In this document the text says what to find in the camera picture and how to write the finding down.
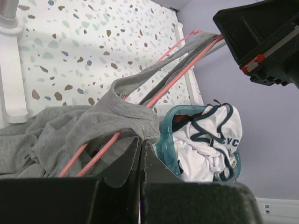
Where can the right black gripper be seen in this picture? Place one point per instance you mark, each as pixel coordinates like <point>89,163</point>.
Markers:
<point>267,30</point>

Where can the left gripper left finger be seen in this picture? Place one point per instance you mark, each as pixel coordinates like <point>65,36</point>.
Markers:
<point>112,197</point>

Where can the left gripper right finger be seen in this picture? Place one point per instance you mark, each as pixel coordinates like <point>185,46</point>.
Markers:
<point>165,199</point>

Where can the grey tank top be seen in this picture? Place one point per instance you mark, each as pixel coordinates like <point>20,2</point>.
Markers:
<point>42,146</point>

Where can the clear blue plastic basket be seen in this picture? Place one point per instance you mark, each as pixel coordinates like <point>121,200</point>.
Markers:
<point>175,119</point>

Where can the white navy trimmed shirt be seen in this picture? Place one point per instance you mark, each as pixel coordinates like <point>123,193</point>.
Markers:
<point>205,146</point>

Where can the white clothes rack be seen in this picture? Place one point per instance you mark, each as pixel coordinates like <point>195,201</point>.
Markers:
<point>13,108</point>

